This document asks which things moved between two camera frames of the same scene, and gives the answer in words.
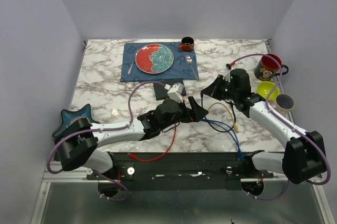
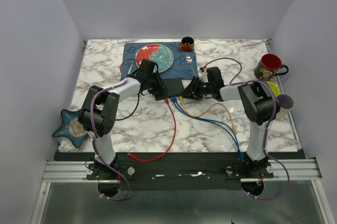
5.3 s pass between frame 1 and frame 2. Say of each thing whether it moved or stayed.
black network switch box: stayed
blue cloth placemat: stayed
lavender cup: stayed
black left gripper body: moved
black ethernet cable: moved
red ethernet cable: stayed
